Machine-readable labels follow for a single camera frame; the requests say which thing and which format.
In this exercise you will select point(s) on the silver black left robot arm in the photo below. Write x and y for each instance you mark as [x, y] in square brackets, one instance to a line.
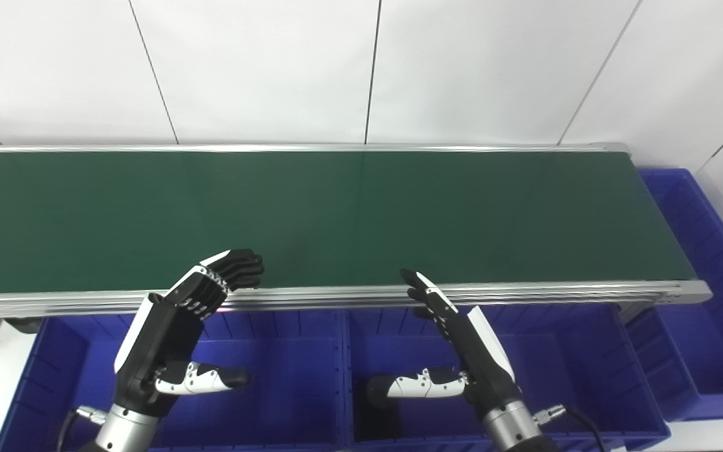
[126, 430]

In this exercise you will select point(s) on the black conveyor foot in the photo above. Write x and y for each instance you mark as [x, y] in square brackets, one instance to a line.
[22, 324]

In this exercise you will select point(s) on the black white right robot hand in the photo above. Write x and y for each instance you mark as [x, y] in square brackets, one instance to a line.
[484, 364]

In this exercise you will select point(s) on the large blue plastic bin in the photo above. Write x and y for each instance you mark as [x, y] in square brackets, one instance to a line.
[575, 370]
[719, 326]
[292, 389]

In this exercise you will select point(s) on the green conveyor belt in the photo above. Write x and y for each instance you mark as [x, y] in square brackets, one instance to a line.
[556, 292]
[336, 220]

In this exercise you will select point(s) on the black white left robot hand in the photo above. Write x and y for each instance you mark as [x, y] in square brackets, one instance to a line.
[154, 351]

